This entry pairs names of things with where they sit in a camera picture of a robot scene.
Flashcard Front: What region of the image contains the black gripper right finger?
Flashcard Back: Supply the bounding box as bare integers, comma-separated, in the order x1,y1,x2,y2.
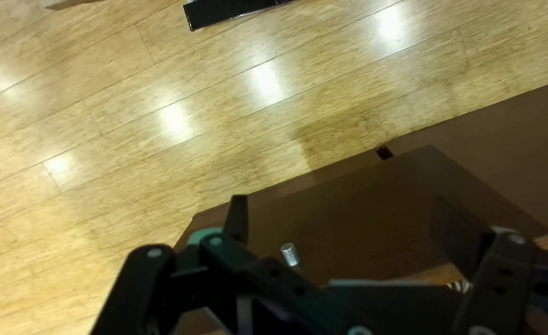
429,196,548,335

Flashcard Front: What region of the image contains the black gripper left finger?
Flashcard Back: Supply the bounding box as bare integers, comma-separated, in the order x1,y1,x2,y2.
91,196,374,335

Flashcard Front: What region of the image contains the silver drawer knob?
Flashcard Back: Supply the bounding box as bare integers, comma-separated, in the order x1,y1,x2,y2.
279,243,300,269

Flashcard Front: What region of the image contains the open wooden drawer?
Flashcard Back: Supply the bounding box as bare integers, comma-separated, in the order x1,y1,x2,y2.
175,144,548,298

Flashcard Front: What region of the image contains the black object on floor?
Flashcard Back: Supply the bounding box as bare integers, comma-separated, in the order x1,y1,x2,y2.
182,0,291,30

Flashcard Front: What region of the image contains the dark wooden shelf cabinet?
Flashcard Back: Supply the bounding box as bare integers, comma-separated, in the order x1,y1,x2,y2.
386,86,548,228

